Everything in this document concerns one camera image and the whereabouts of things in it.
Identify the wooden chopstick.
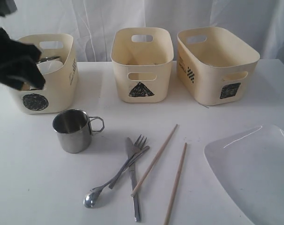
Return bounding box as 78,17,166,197
163,143,187,225
131,124,178,197

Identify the cream bin with triangle mark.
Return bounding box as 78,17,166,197
111,27,174,103

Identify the white ceramic cup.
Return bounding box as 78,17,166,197
37,60,63,75

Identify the cream bin with square mark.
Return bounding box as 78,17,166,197
177,27,260,106

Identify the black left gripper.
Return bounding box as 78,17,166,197
0,0,45,90

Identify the cream bin with circle mark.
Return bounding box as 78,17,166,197
8,33,78,114

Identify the steel mug with wire handle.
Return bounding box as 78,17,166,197
52,109,105,154

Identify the steel spoon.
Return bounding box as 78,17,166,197
83,145,150,209

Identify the white square plate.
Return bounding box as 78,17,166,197
204,125,284,225

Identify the steel fork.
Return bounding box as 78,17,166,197
109,135,147,189

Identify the steel table knife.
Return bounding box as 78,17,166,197
126,137,141,222

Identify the steel mug with solid handle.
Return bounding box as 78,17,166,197
37,56,62,64

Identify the white curtain backdrop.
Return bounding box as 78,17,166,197
0,0,284,61

